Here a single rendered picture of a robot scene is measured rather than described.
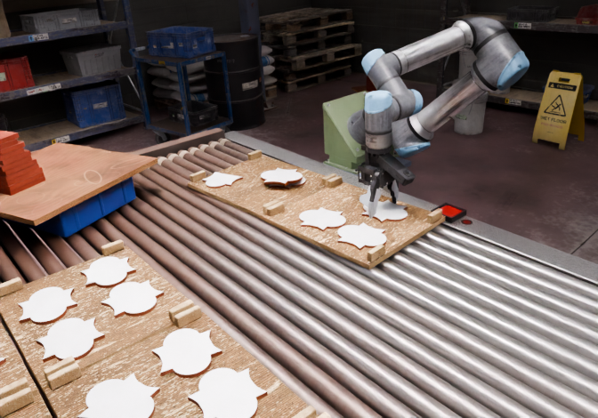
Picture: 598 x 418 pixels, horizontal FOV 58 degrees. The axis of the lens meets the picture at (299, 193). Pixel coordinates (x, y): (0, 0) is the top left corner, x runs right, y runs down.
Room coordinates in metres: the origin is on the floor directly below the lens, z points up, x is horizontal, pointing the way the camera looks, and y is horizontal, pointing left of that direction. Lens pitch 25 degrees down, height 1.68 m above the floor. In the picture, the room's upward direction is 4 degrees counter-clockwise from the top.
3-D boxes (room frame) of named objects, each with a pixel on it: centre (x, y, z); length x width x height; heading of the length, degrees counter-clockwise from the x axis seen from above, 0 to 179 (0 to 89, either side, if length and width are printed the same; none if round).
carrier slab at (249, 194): (1.73, 0.12, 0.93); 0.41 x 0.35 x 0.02; 43
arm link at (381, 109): (1.46, -0.24, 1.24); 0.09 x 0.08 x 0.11; 127
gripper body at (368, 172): (1.46, -0.23, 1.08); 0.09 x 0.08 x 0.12; 43
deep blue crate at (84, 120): (5.51, 2.07, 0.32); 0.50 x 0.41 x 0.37; 128
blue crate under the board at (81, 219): (1.63, 0.76, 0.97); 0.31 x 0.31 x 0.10; 61
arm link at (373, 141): (1.45, -0.23, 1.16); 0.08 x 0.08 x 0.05
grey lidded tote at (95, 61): (5.53, 1.99, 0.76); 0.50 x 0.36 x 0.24; 138
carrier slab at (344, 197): (1.42, -0.16, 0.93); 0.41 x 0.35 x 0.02; 42
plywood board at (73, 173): (1.65, 0.82, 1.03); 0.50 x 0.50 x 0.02; 61
